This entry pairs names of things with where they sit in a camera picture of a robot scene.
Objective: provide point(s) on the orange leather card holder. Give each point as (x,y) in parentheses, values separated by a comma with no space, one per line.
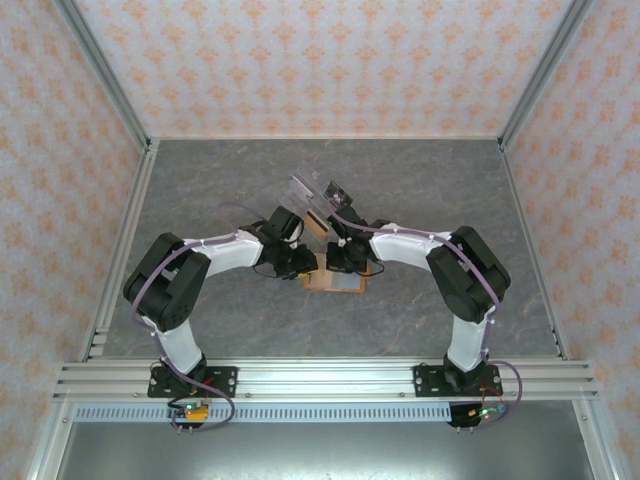
(345,283)

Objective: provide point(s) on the clear acrylic card stand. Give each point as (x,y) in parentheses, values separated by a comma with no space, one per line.
(305,182)

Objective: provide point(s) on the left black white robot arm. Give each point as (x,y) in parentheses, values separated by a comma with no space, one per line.
(165,280)

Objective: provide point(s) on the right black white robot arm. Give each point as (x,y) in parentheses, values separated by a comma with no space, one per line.
(470,270)

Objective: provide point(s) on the gold card with magnetic stripe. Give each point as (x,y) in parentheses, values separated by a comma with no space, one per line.
(316,222)

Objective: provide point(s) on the black printed card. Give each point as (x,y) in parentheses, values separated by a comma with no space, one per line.
(336,192)

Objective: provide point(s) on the grey metal panel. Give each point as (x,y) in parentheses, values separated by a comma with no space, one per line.
(320,450)

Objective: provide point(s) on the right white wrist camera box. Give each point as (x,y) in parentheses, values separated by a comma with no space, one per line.
(342,243)

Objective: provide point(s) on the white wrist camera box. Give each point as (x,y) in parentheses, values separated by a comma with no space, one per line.
(297,235)
(342,243)

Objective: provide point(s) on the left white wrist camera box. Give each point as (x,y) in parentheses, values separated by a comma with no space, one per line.
(297,235)

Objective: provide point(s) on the aluminium mounting rail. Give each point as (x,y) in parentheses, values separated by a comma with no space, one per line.
(325,380)

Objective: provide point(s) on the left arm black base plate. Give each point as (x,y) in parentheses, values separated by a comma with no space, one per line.
(222,382)

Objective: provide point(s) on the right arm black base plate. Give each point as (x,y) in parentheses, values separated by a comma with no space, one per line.
(427,381)

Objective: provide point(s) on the aluminium side rail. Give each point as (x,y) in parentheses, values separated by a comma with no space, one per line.
(135,210)
(522,210)

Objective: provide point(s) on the aluminium corner post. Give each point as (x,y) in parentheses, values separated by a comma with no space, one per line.
(107,75)
(542,75)

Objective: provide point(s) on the aluminium frame leg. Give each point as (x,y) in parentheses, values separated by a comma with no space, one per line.
(50,445)
(595,445)

